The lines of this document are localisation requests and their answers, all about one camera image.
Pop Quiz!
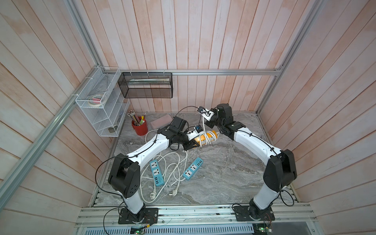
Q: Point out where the red metal pencil bucket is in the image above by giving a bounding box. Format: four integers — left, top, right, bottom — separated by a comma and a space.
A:
131, 116, 148, 136

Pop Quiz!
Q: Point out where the blue power strip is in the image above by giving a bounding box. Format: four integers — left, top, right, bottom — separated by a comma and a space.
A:
183, 157, 203, 181
149, 160, 165, 187

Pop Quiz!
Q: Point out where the white power strip cord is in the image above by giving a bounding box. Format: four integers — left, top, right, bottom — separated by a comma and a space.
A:
199, 116, 220, 147

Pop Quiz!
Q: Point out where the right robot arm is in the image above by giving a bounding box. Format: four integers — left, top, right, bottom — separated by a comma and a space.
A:
202, 104, 297, 213

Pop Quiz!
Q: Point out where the orange power strip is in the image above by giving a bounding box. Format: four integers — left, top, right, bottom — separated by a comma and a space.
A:
195, 130, 218, 146

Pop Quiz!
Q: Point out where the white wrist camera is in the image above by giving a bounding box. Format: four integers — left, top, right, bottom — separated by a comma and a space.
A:
187, 125, 204, 141
197, 106, 214, 121

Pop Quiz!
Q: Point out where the white cord of blue strips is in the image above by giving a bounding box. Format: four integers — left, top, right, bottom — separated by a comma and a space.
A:
139, 129, 189, 204

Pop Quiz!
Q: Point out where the black mesh wall basket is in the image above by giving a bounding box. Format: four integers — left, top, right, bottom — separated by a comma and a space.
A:
117, 72, 173, 99

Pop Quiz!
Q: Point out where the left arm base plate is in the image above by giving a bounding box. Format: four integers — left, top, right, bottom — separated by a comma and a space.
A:
118, 208, 159, 225

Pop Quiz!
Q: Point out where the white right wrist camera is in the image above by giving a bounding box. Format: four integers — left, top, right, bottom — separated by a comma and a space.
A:
197, 106, 214, 121

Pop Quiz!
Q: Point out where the white wire mesh shelf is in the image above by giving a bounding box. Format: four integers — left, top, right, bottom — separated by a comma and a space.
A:
75, 67, 129, 137

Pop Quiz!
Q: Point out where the blue power strip left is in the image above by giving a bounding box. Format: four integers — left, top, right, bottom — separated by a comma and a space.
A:
149, 160, 165, 187

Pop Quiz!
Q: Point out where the bundle of pencils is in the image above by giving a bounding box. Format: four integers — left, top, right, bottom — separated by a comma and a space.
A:
126, 111, 146, 126

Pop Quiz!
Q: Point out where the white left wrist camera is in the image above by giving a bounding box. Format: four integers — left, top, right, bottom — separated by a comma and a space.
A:
187, 125, 204, 141

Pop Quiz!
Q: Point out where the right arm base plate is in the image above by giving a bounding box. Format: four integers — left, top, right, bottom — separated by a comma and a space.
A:
232, 204, 275, 222

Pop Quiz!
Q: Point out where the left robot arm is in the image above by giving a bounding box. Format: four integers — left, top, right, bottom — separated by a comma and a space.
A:
108, 117, 203, 214

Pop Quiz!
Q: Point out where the blue power strip right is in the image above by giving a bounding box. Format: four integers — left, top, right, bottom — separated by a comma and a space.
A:
183, 157, 203, 181

